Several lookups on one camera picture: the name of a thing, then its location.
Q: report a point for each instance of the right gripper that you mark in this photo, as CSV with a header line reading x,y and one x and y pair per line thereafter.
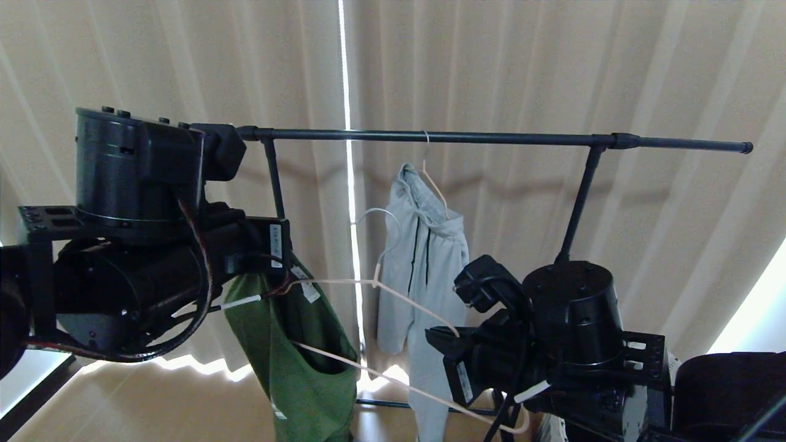
x,y
491,362

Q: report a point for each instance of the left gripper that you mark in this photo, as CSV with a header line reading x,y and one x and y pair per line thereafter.
x,y
123,294

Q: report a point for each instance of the pink clothes hanger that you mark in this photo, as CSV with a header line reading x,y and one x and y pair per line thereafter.
x,y
417,309
436,191

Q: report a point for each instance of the pale grey pants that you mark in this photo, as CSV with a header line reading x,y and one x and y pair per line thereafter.
x,y
442,264

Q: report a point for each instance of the green garment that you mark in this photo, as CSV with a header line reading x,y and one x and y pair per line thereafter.
x,y
295,380

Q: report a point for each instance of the white laundry basket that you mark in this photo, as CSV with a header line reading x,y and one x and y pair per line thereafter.
x,y
551,431

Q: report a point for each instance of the black clothes rack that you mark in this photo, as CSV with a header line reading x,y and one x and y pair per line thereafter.
x,y
491,138

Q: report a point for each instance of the beige curtain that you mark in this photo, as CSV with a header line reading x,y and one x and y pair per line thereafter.
x,y
552,61

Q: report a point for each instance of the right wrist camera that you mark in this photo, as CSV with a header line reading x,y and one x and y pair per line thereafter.
x,y
485,282

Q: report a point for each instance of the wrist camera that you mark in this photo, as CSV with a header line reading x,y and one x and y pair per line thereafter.
x,y
485,282
221,150

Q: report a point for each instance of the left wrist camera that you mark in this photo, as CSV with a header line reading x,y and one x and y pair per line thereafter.
x,y
221,150

